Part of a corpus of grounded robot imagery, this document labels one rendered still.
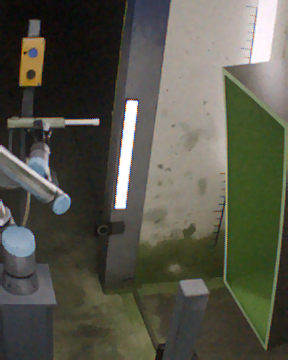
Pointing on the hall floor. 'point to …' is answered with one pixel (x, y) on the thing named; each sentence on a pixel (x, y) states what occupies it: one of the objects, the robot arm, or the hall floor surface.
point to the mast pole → (186, 320)
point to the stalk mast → (25, 131)
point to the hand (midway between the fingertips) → (42, 123)
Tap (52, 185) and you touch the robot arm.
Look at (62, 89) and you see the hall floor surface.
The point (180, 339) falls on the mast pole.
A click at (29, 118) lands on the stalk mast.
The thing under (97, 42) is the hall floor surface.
